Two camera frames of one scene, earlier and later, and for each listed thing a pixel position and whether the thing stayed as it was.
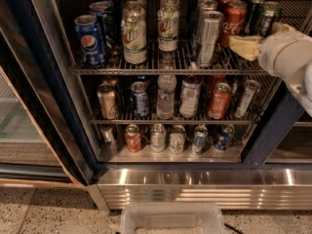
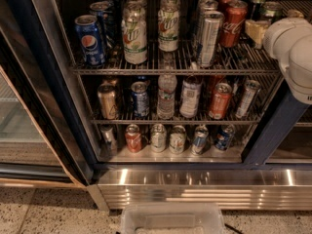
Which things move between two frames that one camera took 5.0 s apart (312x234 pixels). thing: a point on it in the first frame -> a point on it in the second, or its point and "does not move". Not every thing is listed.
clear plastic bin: x=172 y=217 does not move
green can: x=270 y=14 does not move
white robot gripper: x=282 y=57 -> x=272 y=40
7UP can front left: x=134 y=30 does not move
